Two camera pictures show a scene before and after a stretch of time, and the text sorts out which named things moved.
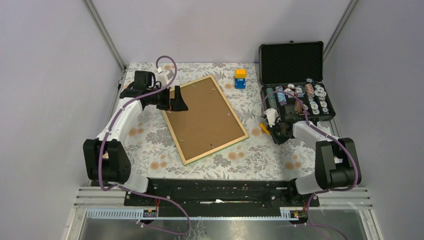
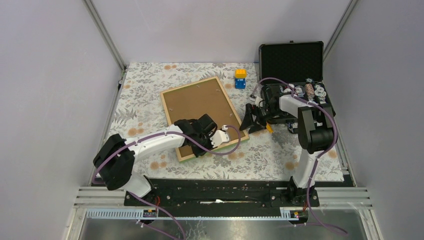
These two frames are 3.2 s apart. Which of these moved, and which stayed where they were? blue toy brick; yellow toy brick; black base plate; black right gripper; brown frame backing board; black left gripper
Moved: black right gripper; black left gripper
Stayed: black base plate; blue toy brick; yellow toy brick; brown frame backing board
